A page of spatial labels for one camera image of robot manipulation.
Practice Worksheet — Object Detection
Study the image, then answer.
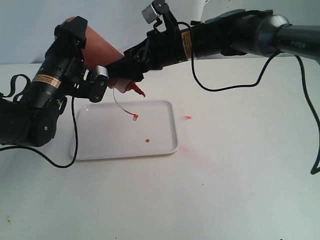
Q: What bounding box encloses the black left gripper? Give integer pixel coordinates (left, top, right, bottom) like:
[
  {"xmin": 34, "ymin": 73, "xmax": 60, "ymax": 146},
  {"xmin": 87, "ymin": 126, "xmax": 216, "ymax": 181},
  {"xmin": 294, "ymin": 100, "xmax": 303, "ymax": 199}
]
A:
[{"xmin": 42, "ymin": 16, "xmax": 88, "ymax": 87}]

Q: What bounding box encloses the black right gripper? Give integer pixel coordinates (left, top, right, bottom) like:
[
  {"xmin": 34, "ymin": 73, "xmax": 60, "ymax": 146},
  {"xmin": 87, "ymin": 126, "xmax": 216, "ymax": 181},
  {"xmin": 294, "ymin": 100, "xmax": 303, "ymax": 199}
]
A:
[{"xmin": 106, "ymin": 27, "xmax": 187, "ymax": 83}]

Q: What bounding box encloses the red sauce squeeze bottle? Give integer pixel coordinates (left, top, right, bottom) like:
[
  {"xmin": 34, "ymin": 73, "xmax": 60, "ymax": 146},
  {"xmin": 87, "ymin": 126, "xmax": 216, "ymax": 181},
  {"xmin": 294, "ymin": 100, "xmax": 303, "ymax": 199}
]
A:
[{"xmin": 64, "ymin": 16, "xmax": 147, "ymax": 122}]

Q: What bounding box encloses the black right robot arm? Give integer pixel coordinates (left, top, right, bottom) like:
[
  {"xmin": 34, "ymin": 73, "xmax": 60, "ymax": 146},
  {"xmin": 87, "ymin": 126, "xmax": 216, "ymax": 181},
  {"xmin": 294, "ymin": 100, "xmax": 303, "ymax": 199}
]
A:
[{"xmin": 106, "ymin": 9, "xmax": 320, "ymax": 82}]

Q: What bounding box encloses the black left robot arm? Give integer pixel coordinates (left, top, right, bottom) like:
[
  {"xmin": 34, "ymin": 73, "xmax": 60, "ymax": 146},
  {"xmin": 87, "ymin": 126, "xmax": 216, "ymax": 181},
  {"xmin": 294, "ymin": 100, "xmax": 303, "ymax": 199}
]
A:
[{"xmin": 0, "ymin": 16, "xmax": 88, "ymax": 147}]

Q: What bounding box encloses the white backdrop cloth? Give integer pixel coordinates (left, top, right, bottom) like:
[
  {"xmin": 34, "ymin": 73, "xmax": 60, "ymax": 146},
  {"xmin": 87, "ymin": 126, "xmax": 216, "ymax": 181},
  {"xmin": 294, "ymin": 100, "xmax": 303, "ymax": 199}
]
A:
[{"xmin": 0, "ymin": 0, "xmax": 320, "ymax": 64}]

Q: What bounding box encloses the white rectangular plastic tray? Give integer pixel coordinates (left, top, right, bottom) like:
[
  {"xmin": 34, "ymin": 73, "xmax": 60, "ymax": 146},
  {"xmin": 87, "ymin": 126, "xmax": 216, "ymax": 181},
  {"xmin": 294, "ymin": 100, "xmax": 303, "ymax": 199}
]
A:
[{"xmin": 70, "ymin": 100, "xmax": 179, "ymax": 161}]

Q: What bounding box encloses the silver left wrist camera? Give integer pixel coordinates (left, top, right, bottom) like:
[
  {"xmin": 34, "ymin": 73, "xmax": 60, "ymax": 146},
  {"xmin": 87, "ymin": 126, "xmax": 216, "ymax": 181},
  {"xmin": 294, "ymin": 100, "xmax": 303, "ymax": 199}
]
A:
[{"xmin": 86, "ymin": 65, "xmax": 109, "ymax": 103}]

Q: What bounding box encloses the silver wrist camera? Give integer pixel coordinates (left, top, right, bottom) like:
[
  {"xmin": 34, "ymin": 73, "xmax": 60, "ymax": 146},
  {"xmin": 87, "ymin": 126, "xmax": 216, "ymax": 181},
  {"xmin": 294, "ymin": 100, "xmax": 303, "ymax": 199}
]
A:
[
  {"xmin": 141, "ymin": 0, "xmax": 170, "ymax": 24},
  {"xmin": 86, "ymin": 65, "xmax": 109, "ymax": 103}
]

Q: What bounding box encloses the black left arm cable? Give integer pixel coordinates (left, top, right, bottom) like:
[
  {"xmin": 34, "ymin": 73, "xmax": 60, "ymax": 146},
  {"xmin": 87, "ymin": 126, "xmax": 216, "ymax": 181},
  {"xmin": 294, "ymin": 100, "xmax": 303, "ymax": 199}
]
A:
[{"xmin": 0, "ymin": 74, "xmax": 79, "ymax": 169}]

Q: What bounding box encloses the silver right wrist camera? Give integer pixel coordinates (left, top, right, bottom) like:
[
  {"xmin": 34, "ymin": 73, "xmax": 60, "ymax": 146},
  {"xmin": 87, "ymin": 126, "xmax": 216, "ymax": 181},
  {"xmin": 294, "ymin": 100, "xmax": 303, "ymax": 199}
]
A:
[{"xmin": 141, "ymin": 0, "xmax": 170, "ymax": 24}]

